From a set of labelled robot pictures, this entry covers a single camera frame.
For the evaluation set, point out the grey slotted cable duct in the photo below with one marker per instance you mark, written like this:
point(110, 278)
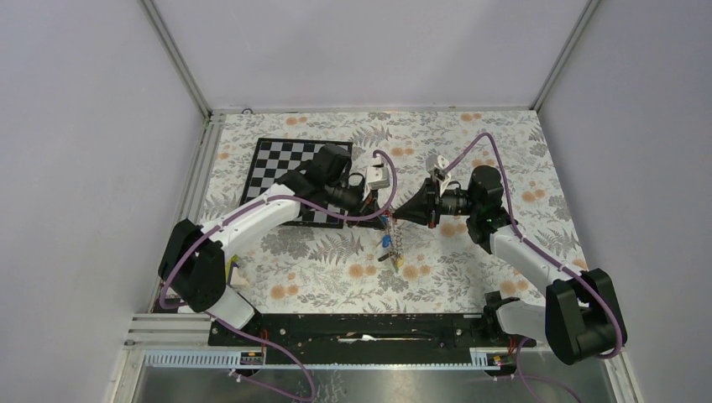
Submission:
point(357, 357)

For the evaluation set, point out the green white small object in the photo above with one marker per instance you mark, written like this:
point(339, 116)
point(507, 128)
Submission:
point(235, 276)

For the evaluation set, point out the floral patterned table mat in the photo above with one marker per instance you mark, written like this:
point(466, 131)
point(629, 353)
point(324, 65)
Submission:
point(326, 270)

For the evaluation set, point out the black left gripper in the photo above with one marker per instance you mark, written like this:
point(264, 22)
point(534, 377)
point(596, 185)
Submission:
point(369, 206)

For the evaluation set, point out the aluminium frame rail left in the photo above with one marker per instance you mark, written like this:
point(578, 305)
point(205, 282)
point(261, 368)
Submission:
point(195, 188)

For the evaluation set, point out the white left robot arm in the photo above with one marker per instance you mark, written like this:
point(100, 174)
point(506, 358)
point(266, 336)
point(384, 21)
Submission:
point(196, 256)

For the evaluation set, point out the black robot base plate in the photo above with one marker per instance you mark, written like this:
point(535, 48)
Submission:
point(307, 332)

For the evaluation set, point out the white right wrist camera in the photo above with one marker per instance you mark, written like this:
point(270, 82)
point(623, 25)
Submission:
point(437, 169)

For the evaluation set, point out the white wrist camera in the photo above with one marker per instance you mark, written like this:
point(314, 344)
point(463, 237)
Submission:
point(437, 169)
point(377, 176)

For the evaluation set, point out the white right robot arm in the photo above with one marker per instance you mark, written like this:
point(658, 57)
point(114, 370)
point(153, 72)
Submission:
point(580, 317)

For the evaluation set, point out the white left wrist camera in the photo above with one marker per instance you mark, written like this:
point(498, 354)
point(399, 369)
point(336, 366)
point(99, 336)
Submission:
point(377, 176)

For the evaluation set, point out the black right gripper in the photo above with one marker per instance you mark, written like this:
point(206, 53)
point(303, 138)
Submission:
point(426, 207)

